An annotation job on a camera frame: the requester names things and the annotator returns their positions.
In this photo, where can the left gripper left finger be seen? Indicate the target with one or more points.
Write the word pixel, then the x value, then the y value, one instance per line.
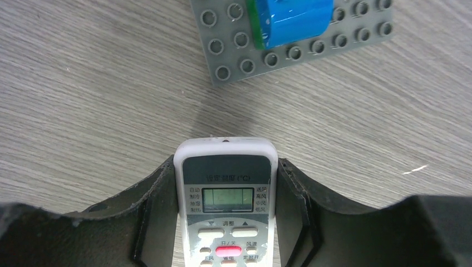
pixel 135 227

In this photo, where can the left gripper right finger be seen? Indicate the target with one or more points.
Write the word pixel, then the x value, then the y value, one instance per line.
pixel 317 226

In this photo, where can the white remote control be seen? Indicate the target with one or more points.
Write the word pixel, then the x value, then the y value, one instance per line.
pixel 227 197

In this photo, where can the blue lego brick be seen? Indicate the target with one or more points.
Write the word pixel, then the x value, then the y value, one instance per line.
pixel 277 22

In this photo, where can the grey lego baseplate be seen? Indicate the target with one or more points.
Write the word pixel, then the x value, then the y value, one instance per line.
pixel 226 36

